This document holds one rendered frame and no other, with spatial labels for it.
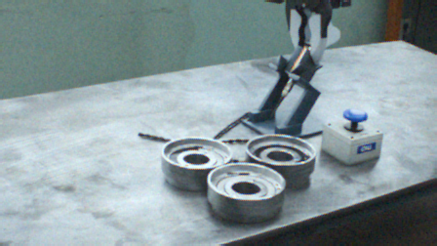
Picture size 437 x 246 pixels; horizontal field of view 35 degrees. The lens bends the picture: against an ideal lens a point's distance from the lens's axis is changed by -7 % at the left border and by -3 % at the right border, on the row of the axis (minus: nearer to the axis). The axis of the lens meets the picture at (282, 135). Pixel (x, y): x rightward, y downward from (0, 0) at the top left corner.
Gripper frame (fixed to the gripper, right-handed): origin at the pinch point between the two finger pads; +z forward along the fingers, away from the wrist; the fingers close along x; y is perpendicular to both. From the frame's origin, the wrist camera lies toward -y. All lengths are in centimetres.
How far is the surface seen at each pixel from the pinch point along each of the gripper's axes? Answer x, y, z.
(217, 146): -3.8, -22.4, 10.0
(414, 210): -3.2, 31.7, 37.8
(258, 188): -16.1, -24.9, 12.0
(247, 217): -19.1, -29.6, 13.8
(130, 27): 145, 53, 22
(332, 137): -10.8, -4.7, 10.6
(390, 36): 118, 177, 37
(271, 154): -8.9, -15.9, 11.3
